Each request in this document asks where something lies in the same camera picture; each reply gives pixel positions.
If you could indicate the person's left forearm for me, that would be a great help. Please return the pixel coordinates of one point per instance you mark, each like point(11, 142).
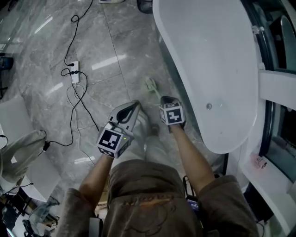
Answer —
point(98, 178)

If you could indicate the clear plastic bag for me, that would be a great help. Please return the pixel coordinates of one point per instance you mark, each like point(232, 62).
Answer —
point(44, 211)

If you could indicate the green cleaning tool brush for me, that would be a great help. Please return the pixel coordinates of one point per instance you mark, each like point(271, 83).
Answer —
point(149, 86)

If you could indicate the person's light trousers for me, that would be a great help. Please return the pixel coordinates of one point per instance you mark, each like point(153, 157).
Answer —
point(150, 148)

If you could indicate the beige cloth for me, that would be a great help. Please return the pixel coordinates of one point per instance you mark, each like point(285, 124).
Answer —
point(18, 155)

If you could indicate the white bathtub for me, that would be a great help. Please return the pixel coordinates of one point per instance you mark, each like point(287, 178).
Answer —
point(208, 58)

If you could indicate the black phone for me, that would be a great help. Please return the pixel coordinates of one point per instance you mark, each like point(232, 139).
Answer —
point(193, 204)

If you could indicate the black power adapter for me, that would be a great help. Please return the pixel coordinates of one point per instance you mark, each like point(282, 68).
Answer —
point(46, 145)

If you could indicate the black waist device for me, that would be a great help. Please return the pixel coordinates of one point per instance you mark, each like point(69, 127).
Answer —
point(95, 226)

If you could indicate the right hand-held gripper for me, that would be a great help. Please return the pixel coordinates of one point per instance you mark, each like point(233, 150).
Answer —
point(173, 114)

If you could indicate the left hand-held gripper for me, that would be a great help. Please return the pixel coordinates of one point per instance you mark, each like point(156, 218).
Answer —
point(108, 140)

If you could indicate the person's right forearm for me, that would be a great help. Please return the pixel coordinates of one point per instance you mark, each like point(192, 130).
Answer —
point(192, 157)

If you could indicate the white ledge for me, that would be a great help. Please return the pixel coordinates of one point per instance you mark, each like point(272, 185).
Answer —
point(273, 176)

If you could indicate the metal bathtub drain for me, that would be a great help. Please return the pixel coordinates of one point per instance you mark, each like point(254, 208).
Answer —
point(209, 106)

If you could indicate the person's brown shirt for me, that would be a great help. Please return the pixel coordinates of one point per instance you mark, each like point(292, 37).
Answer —
point(150, 201)

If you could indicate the white power strip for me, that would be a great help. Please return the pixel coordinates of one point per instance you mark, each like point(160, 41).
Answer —
point(75, 72)

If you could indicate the pink packet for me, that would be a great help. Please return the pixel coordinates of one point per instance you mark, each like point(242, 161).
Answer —
point(259, 161)

